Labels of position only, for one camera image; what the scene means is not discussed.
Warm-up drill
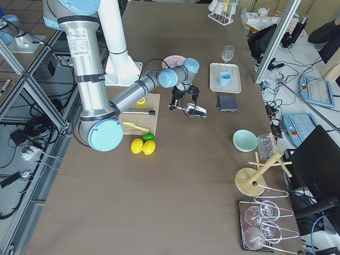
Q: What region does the lower blue teach pendant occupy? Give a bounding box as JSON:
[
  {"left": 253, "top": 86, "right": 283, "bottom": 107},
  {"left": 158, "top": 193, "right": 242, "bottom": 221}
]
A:
[{"left": 282, "top": 113, "right": 318, "bottom": 147}]

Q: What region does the yellow plastic knife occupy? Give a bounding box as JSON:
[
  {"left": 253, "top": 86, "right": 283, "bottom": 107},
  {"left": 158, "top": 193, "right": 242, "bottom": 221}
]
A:
[{"left": 123, "top": 122, "right": 150, "bottom": 132}]

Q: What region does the halved lemon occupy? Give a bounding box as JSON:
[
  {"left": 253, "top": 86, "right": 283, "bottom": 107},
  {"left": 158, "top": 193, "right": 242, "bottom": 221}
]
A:
[{"left": 137, "top": 97, "right": 146, "bottom": 105}]

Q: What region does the pale green bowl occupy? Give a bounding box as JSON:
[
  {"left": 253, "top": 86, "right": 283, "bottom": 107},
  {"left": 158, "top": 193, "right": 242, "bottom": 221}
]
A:
[{"left": 233, "top": 130, "right": 258, "bottom": 152}]

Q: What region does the clear wine glass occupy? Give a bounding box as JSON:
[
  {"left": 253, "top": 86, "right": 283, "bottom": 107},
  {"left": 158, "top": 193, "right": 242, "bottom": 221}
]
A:
[{"left": 221, "top": 45, "right": 234, "bottom": 72}]

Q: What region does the white wire cup rack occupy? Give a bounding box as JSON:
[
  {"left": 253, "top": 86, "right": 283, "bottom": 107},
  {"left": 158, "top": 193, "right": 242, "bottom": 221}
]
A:
[{"left": 208, "top": 0, "right": 239, "bottom": 26}]

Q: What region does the blue teach pendant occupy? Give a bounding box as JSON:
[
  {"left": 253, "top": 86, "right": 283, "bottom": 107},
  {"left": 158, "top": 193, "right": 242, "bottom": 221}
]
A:
[
  {"left": 299, "top": 75, "right": 335, "bottom": 108},
  {"left": 282, "top": 113, "right": 318, "bottom": 147}
]

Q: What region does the cream plastic tray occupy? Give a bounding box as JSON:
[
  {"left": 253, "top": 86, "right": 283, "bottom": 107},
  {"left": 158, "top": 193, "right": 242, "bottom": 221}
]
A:
[{"left": 209, "top": 63, "right": 242, "bottom": 94}]

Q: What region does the folded grey cloth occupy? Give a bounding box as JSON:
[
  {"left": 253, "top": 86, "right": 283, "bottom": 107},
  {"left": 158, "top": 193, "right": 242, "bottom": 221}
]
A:
[{"left": 217, "top": 95, "right": 240, "bottom": 112}]

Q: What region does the bamboo cutting board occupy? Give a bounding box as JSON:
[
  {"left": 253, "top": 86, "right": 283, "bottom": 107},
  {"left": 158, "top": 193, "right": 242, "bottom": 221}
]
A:
[{"left": 118, "top": 93, "right": 160, "bottom": 135}]

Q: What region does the upper inverted wine glass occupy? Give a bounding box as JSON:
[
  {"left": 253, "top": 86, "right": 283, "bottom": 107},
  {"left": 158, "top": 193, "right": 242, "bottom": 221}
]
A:
[{"left": 244, "top": 200, "right": 280, "bottom": 226}]

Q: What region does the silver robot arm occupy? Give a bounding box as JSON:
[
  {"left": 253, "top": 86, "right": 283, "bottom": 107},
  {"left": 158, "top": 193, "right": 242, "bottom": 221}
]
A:
[{"left": 43, "top": 1, "right": 200, "bottom": 151}]

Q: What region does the pink bowl of ice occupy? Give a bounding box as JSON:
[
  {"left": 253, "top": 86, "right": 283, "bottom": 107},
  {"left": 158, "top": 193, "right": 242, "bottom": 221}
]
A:
[{"left": 162, "top": 55, "right": 186, "bottom": 69}]

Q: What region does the wooden cup tree stand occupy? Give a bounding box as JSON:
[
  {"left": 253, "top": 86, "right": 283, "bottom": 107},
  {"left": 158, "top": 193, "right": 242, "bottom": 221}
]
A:
[{"left": 234, "top": 150, "right": 292, "bottom": 197}]

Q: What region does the stainless steel ice scoop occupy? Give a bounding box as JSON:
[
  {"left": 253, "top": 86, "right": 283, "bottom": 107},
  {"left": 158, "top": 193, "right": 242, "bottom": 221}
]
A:
[{"left": 176, "top": 103, "right": 207, "bottom": 118}]

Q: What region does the aluminium frame post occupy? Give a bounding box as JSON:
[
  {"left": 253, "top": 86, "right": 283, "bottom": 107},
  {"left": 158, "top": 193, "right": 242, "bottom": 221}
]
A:
[{"left": 253, "top": 0, "right": 301, "bottom": 84}]

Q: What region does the black framed glass tray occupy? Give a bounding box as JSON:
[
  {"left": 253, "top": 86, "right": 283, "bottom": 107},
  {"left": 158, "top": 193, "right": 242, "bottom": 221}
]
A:
[{"left": 237, "top": 200, "right": 274, "bottom": 253}]

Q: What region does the inverted wine glass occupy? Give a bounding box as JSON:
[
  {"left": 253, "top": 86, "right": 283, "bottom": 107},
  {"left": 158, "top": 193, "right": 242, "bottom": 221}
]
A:
[
  {"left": 242, "top": 220, "right": 282, "bottom": 250},
  {"left": 244, "top": 200, "right": 280, "bottom": 226}
]

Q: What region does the lower inverted wine glass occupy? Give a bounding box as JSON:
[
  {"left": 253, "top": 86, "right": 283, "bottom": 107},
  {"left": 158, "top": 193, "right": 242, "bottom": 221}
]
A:
[{"left": 242, "top": 220, "right": 282, "bottom": 250}]

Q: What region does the light blue plastic cup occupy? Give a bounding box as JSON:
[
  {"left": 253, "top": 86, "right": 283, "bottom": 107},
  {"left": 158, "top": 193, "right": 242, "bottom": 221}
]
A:
[{"left": 219, "top": 72, "right": 232, "bottom": 87}]

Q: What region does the green lime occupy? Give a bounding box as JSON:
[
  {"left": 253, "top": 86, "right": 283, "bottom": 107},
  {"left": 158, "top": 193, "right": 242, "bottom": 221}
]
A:
[{"left": 142, "top": 133, "right": 155, "bottom": 142}]

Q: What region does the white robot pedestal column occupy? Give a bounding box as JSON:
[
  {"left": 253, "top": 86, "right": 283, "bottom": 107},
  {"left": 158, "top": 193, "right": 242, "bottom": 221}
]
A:
[{"left": 98, "top": 0, "right": 140, "bottom": 87}]

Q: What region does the upper whole yellow lemon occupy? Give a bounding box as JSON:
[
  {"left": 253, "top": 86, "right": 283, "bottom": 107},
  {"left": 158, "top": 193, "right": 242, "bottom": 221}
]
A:
[{"left": 130, "top": 138, "right": 144, "bottom": 154}]

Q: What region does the glass jar on stand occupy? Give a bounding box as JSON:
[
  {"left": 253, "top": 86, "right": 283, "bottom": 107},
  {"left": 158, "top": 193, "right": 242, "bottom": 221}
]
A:
[{"left": 257, "top": 133, "right": 276, "bottom": 160}]

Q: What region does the black computer monitor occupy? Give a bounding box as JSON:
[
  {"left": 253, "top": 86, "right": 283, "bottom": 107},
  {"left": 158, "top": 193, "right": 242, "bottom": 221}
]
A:
[{"left": 284, "top": 125, "right": 339, "bottom": 199}]

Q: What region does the whole yellow lemon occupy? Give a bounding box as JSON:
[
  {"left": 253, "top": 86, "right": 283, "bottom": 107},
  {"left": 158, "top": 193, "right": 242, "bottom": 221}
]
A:
[
  {"left": 142, "top": 140, "right": 156, "bottom": 155},
  {"left": 130, "top": 138, "right": 144, "bottom": 154}
]

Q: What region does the lower whole yellow lemon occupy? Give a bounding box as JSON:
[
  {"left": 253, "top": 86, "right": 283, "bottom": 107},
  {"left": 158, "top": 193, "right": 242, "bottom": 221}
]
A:
[{"left": 142, "top": 140, "right": 156, "bottom": 155}]

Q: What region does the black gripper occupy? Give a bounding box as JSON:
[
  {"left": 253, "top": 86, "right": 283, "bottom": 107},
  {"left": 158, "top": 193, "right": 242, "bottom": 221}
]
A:
[{"left": 168, "top": 84, "right": 199, "bottom": 111}]

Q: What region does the upper blue teach pendant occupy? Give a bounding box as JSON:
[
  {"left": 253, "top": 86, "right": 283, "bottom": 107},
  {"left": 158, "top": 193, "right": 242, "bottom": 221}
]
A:
[{"left": 299, "top": 75, "right": 335, "bottom": 108}]

